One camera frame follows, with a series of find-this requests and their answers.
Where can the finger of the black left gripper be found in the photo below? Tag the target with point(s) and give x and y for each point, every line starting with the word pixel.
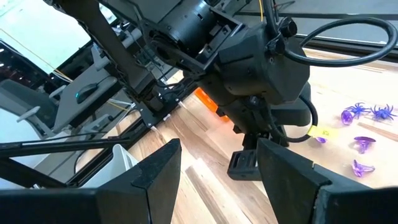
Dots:
pixel 244 165

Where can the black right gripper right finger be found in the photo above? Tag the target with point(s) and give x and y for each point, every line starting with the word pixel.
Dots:
pixel 311 205

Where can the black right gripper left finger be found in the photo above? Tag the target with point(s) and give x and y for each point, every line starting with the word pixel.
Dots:
pixel 93 207

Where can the orange slotted plastic basket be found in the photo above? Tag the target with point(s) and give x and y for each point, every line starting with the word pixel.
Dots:
pixel 205 101

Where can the white plastic bin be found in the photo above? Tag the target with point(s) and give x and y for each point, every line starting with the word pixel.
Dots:
pixel 118 165

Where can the grey desk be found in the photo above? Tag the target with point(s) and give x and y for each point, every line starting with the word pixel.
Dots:
pixel 77 115

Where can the black computer mouse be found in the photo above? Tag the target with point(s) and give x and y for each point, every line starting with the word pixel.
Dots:
pixel 87 91

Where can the black aluminium table frame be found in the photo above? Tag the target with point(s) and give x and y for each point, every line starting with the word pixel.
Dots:
pixel 28 174

